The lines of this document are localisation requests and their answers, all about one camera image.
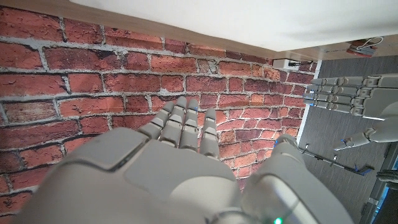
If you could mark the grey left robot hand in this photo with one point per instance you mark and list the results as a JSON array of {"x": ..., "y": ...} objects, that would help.
[{"x": 379, "y": 93}]

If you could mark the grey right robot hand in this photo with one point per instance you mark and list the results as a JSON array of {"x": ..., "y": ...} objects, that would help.
[{"x": 149, "y": 180}]

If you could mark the dark grey door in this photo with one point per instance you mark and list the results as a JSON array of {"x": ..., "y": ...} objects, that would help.
[{"x": 326, "y": 130}]

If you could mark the black backdrop stand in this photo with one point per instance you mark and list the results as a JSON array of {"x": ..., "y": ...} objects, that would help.
[{"x": 326, "y": 159}]

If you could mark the white power socket box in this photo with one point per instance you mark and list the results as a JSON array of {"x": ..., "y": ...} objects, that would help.
[{"x": 281, "y": 63}]

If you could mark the red brick printed backdrop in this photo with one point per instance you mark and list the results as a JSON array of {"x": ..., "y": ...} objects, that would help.
[{"x": 93, "y": 77}]

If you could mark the white table mat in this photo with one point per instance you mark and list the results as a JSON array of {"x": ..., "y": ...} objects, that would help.
[{"x": 248, "y": 18}]

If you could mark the white door frame post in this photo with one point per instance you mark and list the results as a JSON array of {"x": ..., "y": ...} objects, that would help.
[{"x": 316, "y": 71}]

